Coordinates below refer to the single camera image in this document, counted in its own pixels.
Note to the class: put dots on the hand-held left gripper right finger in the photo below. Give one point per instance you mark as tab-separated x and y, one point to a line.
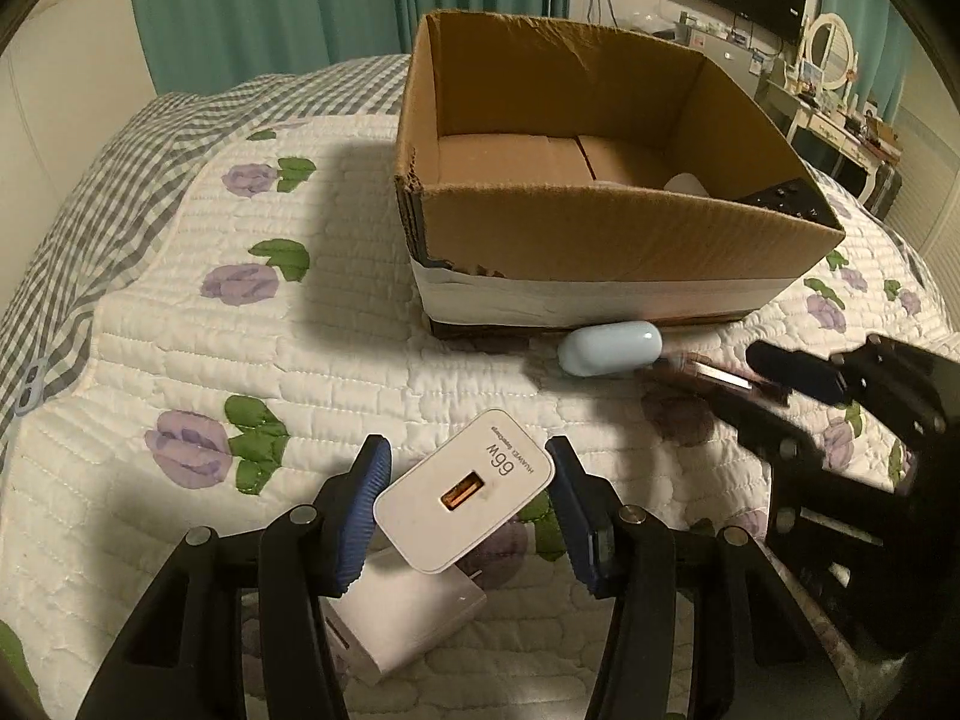
574	510

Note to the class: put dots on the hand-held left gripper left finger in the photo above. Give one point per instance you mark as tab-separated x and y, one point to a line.
371	496

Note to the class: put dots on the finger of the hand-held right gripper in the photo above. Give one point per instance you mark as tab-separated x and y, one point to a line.
757	426
802	376

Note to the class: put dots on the brown metallic stick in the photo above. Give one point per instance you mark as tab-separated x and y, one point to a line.
712	375

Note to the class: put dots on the white square charger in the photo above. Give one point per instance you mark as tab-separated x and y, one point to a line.
465	495

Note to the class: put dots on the cardboard box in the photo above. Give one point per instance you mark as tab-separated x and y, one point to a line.
600	247

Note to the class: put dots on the white charger with prongs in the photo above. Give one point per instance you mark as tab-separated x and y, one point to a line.
405	622

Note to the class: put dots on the light blue earbud case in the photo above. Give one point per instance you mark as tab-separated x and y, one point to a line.
609	349

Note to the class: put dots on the black remote control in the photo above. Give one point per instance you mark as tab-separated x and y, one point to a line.
787	202

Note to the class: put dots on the white floral quilt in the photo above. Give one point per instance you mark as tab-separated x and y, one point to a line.
225	360

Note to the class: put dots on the white rounded object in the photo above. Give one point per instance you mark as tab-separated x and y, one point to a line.
686	184

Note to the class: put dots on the white vanity table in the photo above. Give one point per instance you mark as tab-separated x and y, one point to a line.
832	127

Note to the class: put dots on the white oval vanity mirror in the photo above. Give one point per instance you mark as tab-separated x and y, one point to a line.
829	49

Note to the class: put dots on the teal curtain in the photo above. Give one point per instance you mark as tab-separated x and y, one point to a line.
874	15
277	7

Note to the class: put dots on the grey gingham bed sheet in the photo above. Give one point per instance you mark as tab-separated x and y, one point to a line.
97	195

